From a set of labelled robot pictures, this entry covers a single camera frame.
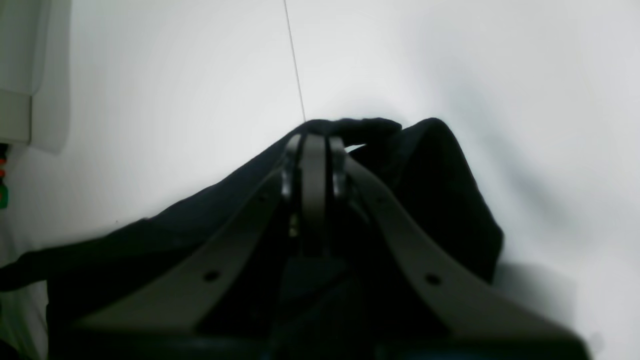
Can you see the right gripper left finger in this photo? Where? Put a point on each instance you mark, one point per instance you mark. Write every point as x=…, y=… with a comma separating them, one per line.
x=160, y=321

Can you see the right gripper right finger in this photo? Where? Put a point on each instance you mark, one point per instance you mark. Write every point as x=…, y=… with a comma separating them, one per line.
x=481, y=323

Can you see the white cabinet left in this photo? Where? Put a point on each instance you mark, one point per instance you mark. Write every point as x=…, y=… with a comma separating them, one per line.
x=23, y=37

